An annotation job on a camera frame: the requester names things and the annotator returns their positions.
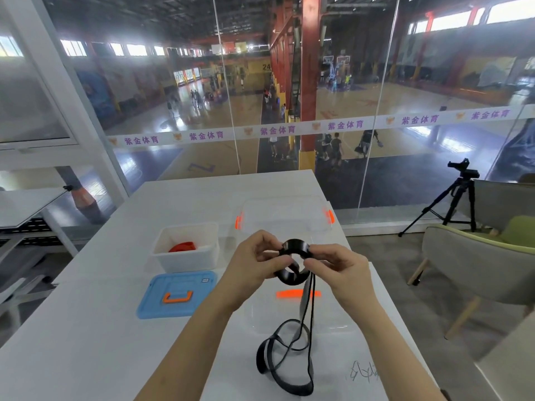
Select person's left forearm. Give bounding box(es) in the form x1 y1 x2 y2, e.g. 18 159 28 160
133 300 239 401

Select white window frame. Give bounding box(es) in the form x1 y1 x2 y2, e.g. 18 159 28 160
0 0 130 205

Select black tripod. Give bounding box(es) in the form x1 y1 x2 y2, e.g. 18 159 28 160
397 175 479 238

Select clear lid orange handle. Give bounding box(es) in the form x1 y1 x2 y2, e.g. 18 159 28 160
244 283 360 335

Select beige table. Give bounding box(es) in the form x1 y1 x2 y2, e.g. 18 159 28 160
474 312 535 401

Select person's left hand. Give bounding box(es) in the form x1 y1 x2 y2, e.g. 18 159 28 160
217 229 293 315

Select black camera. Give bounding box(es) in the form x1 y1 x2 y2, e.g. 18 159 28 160
447 158 480 180

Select small clear plastic box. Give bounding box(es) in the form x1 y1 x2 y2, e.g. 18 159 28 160
150 222 221 274

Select red yellow pillar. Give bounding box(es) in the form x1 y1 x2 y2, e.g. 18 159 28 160
297 0 323 172

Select black resistance band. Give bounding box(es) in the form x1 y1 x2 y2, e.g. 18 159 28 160
255 238 315 397

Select large clear plastic box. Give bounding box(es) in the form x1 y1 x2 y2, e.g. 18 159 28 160
233 195 348 255

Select white banner purple print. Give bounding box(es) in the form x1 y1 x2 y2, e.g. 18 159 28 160
106 105 535 149

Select green seat cushion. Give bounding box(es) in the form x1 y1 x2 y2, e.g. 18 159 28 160
499 214 535 249

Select grey chair wooden legs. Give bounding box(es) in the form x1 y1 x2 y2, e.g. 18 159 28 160
407 223 535 341

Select person's right forearm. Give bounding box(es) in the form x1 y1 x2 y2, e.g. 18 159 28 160
359 302 446 401

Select person's right hand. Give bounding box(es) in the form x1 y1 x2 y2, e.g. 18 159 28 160
300 243 381 318

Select white folding desk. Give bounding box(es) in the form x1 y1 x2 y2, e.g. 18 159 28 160
0 185 80 257

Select blue lid orange handle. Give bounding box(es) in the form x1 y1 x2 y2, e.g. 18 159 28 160
136 270 218 320

